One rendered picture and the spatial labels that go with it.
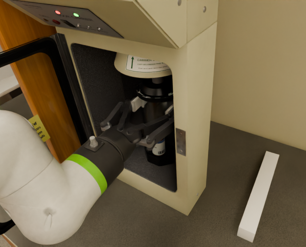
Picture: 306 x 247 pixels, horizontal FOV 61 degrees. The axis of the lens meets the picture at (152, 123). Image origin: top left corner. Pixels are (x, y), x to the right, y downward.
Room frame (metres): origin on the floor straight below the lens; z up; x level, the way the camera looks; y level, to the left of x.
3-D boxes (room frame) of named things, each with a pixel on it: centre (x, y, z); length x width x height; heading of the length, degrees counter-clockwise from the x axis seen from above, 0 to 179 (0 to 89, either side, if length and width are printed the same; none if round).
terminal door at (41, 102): (0.45, 0.30, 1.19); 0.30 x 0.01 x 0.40; 134
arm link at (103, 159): (0.35, 0.11, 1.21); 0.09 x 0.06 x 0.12; 55
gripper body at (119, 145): (0.41, 0.07, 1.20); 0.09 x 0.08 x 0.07; 145
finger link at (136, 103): (0.56, 0.03, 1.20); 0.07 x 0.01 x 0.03; 145
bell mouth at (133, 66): (0.54, -0.02, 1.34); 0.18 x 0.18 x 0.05
